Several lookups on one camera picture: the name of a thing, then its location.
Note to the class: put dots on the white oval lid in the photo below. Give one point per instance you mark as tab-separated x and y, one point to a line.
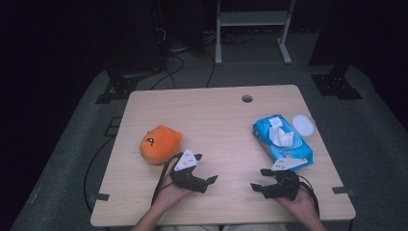
303	125

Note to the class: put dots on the orange plush toy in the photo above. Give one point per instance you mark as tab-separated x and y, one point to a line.
160	146

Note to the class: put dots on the person's left hand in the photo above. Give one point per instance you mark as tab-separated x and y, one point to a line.
171	194

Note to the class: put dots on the white metal stand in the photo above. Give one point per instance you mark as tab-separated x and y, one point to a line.
250	18

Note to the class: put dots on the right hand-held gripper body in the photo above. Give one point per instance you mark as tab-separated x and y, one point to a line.
285	186

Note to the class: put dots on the black stand base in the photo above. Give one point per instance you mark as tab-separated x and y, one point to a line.
118	89
335	85

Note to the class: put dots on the white wet wipe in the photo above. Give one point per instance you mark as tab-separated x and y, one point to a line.
281	137

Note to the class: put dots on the person's beige pants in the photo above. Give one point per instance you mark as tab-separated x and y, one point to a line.
192	228

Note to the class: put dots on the person's right hand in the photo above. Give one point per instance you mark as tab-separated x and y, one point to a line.
301	207

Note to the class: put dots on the blue wet wipes pack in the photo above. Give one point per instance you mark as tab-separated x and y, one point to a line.
288	150

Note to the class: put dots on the grey tape strip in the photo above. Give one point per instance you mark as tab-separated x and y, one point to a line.
341	190
102	196

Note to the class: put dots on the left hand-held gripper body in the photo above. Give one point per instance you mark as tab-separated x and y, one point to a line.
187	181

